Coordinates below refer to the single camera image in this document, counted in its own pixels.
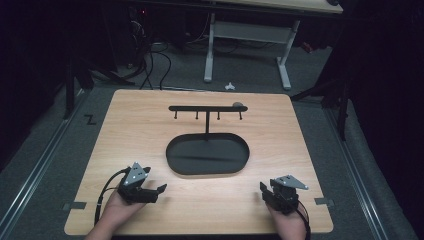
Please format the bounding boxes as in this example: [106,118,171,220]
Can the metal floor rail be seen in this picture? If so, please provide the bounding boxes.
[0,89,88,236]
[323,107,390,240]

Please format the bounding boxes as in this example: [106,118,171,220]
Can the black metal stand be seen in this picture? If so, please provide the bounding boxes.
[62,49,136,120]
[289,63,354,142]

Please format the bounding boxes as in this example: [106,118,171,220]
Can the desk with white legs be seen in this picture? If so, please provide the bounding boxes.
[133,0,344,92]

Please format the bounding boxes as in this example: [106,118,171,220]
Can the person's left hand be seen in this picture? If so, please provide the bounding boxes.
[99,190,148,232]

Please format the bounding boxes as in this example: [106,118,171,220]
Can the grey tape strip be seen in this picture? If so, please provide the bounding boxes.
[62,201,88,212]
[313,197,336,206]

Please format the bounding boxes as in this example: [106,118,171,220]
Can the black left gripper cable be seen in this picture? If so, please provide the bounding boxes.
[93,167,132,226]

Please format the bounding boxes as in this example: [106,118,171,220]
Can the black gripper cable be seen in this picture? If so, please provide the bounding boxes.
[294,199,312,240]
[93,167,132,226]

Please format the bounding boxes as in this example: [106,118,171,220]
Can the person's right hand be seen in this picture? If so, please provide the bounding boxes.
[266,201,308,240]

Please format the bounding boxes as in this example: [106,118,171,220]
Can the black hook rack with tray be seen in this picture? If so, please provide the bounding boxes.
[165,105,251,176]

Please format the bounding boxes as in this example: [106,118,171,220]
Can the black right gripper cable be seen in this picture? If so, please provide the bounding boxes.
[294,199,312,240]

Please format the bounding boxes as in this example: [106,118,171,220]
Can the black floor cables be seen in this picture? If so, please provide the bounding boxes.
[128,19,173,91]

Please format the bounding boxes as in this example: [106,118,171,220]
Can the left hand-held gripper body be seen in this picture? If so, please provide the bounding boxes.
[117,161,160,205]

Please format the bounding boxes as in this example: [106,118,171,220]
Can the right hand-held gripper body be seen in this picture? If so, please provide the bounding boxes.
[266,174,310,215]

